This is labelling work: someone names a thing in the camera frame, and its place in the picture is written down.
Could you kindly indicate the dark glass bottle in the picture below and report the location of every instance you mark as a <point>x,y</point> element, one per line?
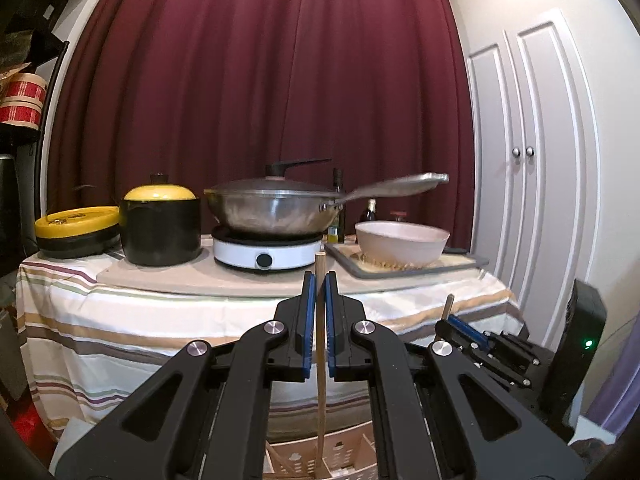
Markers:
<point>370,212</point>

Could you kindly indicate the black shelf rack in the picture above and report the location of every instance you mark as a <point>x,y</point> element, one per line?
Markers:
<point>20,136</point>

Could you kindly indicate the white wardrobe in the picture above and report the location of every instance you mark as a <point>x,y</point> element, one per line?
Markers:
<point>540,185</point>

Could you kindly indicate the red and white round box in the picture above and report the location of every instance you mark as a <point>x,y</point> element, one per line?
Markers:
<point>22,100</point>

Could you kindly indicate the slim wooden chopstick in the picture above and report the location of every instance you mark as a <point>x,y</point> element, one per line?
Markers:
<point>320,410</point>
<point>278,460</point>
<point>450,305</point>

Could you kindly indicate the white induction cooker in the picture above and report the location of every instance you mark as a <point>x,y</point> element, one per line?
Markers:
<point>240,257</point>

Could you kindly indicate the striped tablecloth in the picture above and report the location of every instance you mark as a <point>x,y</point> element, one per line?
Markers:
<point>100,320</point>

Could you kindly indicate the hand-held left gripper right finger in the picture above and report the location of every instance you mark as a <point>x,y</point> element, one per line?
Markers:
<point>334,340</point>

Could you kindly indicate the beige board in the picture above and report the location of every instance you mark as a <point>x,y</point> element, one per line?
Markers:
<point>200,280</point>

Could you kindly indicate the woven straw trivet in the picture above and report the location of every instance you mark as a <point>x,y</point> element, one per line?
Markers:
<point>375,261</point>

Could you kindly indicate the grey tray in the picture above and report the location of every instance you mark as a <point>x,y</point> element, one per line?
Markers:
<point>450,267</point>

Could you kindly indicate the small black object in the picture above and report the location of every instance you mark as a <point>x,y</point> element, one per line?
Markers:
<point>456,250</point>

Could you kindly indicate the jar with red lid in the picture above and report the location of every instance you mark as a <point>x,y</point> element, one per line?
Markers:
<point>398,216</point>

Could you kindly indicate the maroon curtain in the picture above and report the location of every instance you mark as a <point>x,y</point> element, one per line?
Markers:
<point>250,60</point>

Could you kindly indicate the steel wok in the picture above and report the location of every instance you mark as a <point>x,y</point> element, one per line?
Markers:
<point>270,215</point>

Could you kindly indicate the black pot with yellow lid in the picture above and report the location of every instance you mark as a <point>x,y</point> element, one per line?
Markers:
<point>160,230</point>

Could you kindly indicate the flat black pan yellow lid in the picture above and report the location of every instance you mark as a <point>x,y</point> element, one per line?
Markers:
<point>75,230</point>

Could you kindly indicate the pink plastic utensil basket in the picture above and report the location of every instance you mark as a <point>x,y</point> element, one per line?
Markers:
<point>350,452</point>

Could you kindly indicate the white bowl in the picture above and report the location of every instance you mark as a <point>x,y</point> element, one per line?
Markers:
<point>400,245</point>

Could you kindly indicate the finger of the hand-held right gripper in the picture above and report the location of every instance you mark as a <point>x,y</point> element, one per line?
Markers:
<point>470,332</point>
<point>492,367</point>

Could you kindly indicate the green olive oil bottle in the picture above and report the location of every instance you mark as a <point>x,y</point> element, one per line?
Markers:
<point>338,225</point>

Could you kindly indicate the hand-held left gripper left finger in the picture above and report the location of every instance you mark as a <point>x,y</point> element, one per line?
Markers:
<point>305,340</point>

